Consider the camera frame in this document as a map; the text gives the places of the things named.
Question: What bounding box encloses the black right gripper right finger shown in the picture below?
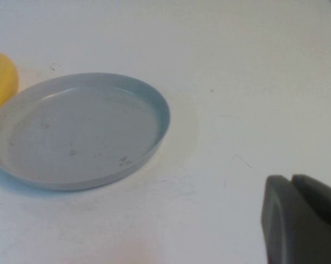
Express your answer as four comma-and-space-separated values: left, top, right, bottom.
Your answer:
291, 173, 331, 234

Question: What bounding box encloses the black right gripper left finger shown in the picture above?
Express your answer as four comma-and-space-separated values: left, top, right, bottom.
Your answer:
261, 174, 331, 264

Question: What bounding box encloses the yellow banana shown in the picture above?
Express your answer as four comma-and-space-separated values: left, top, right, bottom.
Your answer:
0, 51, 19, 120

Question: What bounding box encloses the blue-grey round plate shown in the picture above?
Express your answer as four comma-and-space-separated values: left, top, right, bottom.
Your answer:
0, 72, 172, 192

